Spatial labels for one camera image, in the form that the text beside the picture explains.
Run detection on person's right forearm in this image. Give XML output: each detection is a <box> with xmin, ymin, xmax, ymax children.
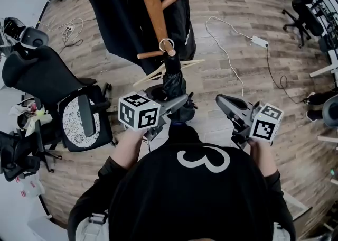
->
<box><xmin>247</xmin><ymin>138</ymin><xmax>278</xmax><ymax>178</ymax></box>

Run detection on black power cable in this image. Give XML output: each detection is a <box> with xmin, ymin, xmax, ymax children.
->
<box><xmin>266</xmin><ymin>46</ymin><xmax>305</xmax><ymax>104</ymax></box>

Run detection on white power cable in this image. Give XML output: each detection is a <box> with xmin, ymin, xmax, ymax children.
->
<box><xmin>205</xmin><ymin>16</ymin><xmax>255</xmax><ymax>97</ymax></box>

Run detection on white power strip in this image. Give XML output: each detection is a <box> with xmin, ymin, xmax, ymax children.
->
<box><xmin>251</xmin><ymin>35</ymin><xmax>269</xmax><ymax>49</ymax></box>

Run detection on person's black printed shirt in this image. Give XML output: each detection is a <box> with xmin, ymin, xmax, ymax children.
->
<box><xmin>67</xmin><ymin>121</ymin><xmax>296</xmax><ymax>241</ymax></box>

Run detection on grey backpack strap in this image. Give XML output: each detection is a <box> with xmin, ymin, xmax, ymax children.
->
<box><xmin>79</xmin><ymin>210</ymin><xmax>109</xmax><ymax>241</ymax></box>

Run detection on black hanging coat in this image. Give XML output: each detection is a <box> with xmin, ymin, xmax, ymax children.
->
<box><xmin>79</xmin><ymin>0</ymin><xmax>196</xmax><ymax>76</ymax></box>

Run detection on person's left forearm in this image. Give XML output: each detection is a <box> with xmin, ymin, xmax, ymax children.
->
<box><xmin>109</xmin><ymin>128</ymin><xmax>149</xmax><ymax>170</ymax></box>

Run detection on black chair with patterned cushion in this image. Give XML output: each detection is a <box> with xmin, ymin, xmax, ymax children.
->
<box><xmin>1</xmin><ymin>45</ymin><xmax>115</xmax><ymax>153</ymax></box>

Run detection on black umbrella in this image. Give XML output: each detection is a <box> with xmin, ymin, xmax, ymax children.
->
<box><xmin>152</xmin><ymin>38</ymin><xmax>198</xmax><ymax>125</ymax></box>

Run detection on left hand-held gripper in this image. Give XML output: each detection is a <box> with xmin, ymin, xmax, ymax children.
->
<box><xmin>118</xmin><ymin>90</ymin><xmax>198</xmax><ymax>142</ymax></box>

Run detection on wooden coat rack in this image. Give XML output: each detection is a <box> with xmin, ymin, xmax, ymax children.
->
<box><xmin>131</xmin><ymin>0</ymin><xmax>196</xmax><ymax>60</ymax></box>

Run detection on white papers with red labels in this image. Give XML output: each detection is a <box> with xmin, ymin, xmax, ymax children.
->
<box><xmin>15</xmin><ymin>175</ymin><xmax>46</xmax><ymax>199</ymax></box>

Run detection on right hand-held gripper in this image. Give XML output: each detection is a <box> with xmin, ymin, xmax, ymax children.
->
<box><xmin>215</xmin><ymin>94</ymin><xmax>285</xmax><ymax>151</ymax></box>

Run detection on pile of clutter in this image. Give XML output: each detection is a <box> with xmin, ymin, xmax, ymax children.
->
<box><xmin>8</xmin><ymin>99</ymin><xmax>53</xmax><ymax>136</ymax></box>

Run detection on light wooden clothes hanger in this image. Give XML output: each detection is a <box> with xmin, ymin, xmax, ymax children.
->
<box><xmin>133</xmin><ymin>59</ymin><xmax>205</xmax><ymax>87</ymax></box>

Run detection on thin white cable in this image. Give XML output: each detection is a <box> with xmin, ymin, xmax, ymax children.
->
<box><xmin>39</xmin><ymin>17</ymin><xmax>96</xmax><ymax>48</ymax></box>

